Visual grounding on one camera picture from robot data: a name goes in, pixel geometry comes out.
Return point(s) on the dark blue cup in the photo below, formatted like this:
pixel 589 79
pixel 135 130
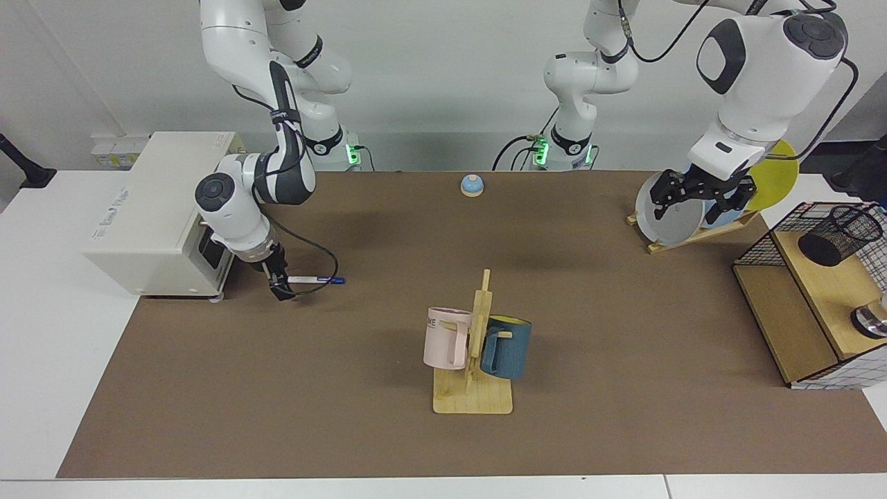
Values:
pixel 513 350

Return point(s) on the brown table cloth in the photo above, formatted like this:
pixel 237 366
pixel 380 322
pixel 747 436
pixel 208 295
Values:
pixel 312 388

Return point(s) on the white marker with blue cap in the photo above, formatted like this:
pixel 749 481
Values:
pixel 315 280

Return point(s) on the pink cup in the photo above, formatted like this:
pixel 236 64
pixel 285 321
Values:
pixel 440 343

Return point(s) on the black mesh pen holder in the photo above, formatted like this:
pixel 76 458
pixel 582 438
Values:
pixel 828 246

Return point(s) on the black object at table edge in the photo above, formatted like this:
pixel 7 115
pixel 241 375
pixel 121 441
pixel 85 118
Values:
pixel 866 173

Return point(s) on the yellow plate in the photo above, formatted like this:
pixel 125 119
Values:
pixel 776 177

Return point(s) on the pale toaster oven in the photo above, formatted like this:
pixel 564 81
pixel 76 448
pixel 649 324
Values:
pixel 145 229

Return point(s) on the small blue round thing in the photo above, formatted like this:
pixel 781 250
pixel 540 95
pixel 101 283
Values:
pixel 472 186

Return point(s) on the black clamp stand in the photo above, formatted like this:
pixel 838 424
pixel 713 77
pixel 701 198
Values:
pixel 34 177

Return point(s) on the wooden cup stand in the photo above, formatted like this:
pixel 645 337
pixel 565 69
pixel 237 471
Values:
pixel 478 398

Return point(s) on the grey plate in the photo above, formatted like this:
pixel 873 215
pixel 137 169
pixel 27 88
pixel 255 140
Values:
pixel 669 229

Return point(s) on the white socket box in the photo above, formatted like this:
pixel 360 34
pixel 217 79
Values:
pixel 114 156

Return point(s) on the wooden plate rack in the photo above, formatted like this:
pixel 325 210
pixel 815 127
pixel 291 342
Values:
pixel 693 238

